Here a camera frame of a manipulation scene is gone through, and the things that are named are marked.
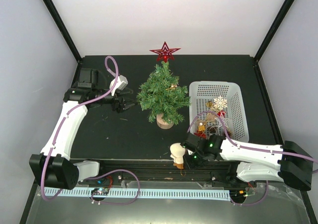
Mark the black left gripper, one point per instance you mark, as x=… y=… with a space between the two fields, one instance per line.
x=119 y=106

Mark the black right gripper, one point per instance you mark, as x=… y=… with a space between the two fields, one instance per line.
x=190 y=165

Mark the wooden santa ornament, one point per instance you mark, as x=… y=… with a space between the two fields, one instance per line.
x=177 y=152

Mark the small green christmas tree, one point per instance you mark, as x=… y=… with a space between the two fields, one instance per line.
x=154 y=97

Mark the red star tree topper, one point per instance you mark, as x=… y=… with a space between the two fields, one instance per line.
x=165 y=53

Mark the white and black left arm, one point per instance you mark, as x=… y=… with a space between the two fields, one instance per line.
x=52 y=166

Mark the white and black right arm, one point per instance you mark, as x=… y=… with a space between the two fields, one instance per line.
x=287 y=163

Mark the red foil gift ornament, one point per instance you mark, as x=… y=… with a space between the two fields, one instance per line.
x=200 y=134

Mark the gold foil gift ornament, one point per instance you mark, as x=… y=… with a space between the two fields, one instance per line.
x=201 y=129

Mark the pine cone ornament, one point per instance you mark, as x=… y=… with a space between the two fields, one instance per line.
x=212 y=129

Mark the burlap bow ornament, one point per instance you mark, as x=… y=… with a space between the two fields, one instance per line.
x=205 y=118

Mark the silver star ornament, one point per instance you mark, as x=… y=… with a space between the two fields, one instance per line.
x=222 y=122

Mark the red berry sprig ornament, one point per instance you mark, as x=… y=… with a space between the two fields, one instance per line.
x=222 y=113

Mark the white perforated plastic basket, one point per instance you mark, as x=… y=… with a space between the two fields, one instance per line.
x=202 y=94

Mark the white snowflake ornament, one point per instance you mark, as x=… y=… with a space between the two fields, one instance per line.
x=220 y=103

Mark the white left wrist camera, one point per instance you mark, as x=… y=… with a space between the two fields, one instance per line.
x=119 y=85

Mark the black aluminium frame rail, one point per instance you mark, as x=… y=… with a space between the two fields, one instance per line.
x=216 y=173

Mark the white slotted cable duct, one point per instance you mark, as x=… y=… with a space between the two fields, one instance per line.
x=130 y=193

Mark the black left rear frame post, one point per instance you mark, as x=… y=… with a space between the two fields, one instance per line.
x=62 y=28

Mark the black frame post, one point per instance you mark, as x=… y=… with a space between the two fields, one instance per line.
x=284 y=9
x=62 y=28

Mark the black right rear frame post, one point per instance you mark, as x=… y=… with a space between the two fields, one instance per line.
x=284 y=9

